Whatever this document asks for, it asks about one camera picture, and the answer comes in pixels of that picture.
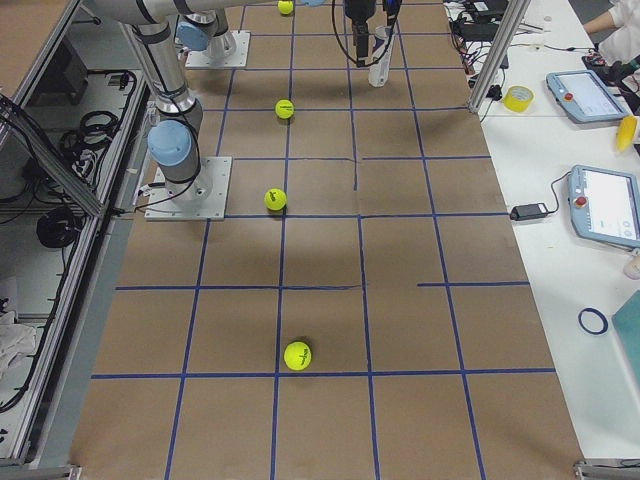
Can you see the clear tennis ball can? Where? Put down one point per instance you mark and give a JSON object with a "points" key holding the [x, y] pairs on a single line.
{"points": [[379, 71]]}

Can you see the aluminium frame post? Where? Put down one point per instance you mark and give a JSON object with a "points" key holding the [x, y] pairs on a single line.
{"points": [[508, 27]]}

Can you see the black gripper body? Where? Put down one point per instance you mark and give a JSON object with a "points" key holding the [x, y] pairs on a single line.
{"points": [[358, 10]]}

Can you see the upper teach pendant tablet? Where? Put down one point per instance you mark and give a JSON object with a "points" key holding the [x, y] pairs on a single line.
{"points": [[584, 97]]}

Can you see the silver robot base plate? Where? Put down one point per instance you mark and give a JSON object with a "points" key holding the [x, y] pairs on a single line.
{"points": [[205, 199]]}

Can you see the teach pendant tablet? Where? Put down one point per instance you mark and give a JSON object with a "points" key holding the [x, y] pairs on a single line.
{"points": [[604, 205], [584, 97]]}

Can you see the yellow tennis ball front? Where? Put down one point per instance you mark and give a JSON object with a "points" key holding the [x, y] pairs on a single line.
{"points": [[297, 355]]}

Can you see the black power adapter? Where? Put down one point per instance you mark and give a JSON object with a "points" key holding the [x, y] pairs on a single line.
{"points": [[526, 212]]}

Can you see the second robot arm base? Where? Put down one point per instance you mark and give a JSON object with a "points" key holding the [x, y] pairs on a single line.
{"points": [[207, 32]]}

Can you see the lower teach pendant tablet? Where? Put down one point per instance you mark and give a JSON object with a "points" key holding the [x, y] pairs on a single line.
{"points": [[604, 205]]}

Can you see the yellow tennis ball near base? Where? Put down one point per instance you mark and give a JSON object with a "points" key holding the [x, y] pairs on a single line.
{"points": [[275, 199]]}

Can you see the teal box corner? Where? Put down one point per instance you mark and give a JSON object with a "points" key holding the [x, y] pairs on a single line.
{"points": [[626, 323]]}

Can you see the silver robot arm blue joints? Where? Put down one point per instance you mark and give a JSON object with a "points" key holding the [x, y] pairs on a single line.
{"points": [[151, 29]]}

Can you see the yellow tennis ball upper middle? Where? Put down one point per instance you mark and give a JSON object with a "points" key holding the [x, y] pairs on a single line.
{"points": [[284, 109]]}

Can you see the yellow banana toy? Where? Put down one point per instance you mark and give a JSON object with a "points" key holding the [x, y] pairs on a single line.
{"points": [[627, 133]]}

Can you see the yellow tennis ball top edge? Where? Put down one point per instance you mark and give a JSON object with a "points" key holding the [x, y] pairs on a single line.
{"points": [[285, 7]]}

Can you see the yellow tape roll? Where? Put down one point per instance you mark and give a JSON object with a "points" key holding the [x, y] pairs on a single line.
{"points": [[518, 98]]}

